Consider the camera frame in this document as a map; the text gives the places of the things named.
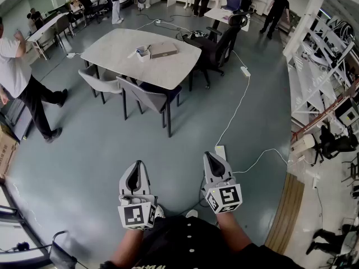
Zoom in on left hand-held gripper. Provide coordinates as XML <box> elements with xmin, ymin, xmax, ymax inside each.
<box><xmin>117</xmin><ymin>160</ymin><xmax>158</xmax><ymax>231</ymax></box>

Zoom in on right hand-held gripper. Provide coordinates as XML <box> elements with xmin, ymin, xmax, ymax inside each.
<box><xmin>200</xmin><ymin>151</ymin><xmax>243</xmax><ymax>215</ymax></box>

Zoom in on beige box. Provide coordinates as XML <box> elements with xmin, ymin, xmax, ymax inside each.
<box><xmin>150</xmin><ymin>41</ymin><xmax>179</xmax><ymax>60</ymax></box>

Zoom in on person's right forearm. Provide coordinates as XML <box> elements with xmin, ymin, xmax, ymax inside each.
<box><xmin>217</xmin><ymin>211</ymin><xmax>254</xmax><ymax>253</ymax></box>

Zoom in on person's left forearm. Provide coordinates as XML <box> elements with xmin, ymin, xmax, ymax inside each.
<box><xmin>110</xmin><ymin>228</ymin><xmax>145</xmax><ymax>269</ymax></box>

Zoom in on person's black shirt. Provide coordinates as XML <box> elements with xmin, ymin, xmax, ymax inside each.
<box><xmin>99</xmin><ymin>215</ymin><xmax>305</xmax><ymax>269</ymax></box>

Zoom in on dark chair with blue seat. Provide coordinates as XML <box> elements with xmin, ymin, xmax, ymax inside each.
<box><xmin>116</xmin><ymin>75</ymin><xmax>183</xmax><ymax>129</ymax></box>

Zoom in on light grey shell chair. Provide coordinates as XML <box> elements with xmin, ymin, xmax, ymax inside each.
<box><xmin>78</xmin><ymin>64</ymin><xmax>125</xmax><ymax>105</ymax></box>

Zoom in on black office chair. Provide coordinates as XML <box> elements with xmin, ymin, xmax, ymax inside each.
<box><xmin>183</xmin><ymin>12</ymin><xmax>249</xmax><ymax>90</ymax></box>

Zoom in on black swivel chair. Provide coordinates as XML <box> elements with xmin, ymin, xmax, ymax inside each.
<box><xmin>319</xmin><ymin>124</ymin><xmax>359</xmax><ymax>160</ymax></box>

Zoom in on white pen holder bin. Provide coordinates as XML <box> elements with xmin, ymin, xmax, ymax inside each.
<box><xmin>135</xmin><ymin>45</ymin><xmax>153</xmax><ymax>63</ymax></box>

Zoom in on cardboard box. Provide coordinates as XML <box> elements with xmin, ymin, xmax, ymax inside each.
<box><xmin>0</xmin><ymin>129</ymin><xmax>20</xmax><ymax>179</ymax></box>

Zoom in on grey marble table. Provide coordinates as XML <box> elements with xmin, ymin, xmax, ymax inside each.
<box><xmin>80</xmin><ymin>27</ymin><xmax>203</xmax><ymax>138</ymax></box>

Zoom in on dark grey cabinet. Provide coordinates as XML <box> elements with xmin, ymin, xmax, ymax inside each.
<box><xmin>0</xmin><ymin>95</ymin><xmax>35</xmax><ymax>142</ymax></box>

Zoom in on white shelf rack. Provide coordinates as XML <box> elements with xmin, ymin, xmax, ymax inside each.
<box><xmin>282</xmin><ymin>8</ymin><xmax>359</xmax><ymax>123</ymax></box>

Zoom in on black monitor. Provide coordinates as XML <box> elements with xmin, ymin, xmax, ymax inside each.
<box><xmin>334</xmin><ymin>98</ymin><xmax>359</xmax><ymax>128</ymax></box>

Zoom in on white desk with black legs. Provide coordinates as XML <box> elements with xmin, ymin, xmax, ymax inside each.
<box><xmin>204</xmin><ymin>7</ymin><xmax>251</xmax><ymax>43</ymax></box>

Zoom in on long white desk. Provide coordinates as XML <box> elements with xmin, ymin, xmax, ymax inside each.
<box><xmin>25</xmin><ymin>12</ymin><xmax>71</xmax><ymax>61</ymax></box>

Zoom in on white power cable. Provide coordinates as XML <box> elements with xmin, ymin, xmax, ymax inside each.
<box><xmin>215</xmin><ymin>49</ymin><xmax>251</xmax><ymax>147</ymax></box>
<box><xmin>73</xmin><ymin>19</ymin><xmax>158</xmax><ymax>57</ymax></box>
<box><xmin>232</xmin><ymin>148</ymin><xmax>289</xmax><ymax>174</ymax></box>

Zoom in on tangle of cables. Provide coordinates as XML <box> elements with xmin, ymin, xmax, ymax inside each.
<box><xmin>176</xmin><ymin>29</ymin><xmax>209</xmax><ymax>41</ymax></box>

